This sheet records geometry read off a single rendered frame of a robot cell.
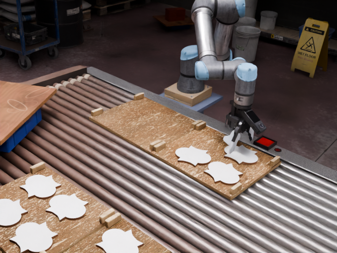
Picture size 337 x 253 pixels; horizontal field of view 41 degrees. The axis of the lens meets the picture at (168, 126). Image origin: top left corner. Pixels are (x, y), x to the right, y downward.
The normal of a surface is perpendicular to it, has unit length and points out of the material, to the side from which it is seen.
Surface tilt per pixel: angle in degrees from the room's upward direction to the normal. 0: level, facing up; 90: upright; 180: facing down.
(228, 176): 0
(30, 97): 0
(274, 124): 0
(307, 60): 78
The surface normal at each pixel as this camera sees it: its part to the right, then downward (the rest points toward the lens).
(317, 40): -0.64, 0.07
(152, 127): 0.05, -0.87
